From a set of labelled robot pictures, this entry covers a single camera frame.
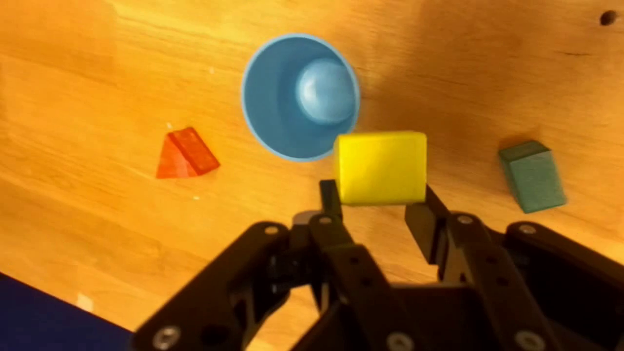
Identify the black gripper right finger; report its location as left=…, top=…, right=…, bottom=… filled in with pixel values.
left=404, top=189, right=624, bottom=351

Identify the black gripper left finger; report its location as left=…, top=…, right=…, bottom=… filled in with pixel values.
left=133, top=180, right=418, bottom=351

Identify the blue plastic cup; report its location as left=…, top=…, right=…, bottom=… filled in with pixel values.
left=240, top=33, right=361, bottom=162

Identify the orange triangular block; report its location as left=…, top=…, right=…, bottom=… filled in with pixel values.
left=156, top=127, right=221, bottom=180

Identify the green block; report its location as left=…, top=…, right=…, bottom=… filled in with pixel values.
left=500, top=141, right=568, bottom=213

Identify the yellow block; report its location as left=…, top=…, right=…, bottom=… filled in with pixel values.
left=336, top=131, right=427, bottom=205

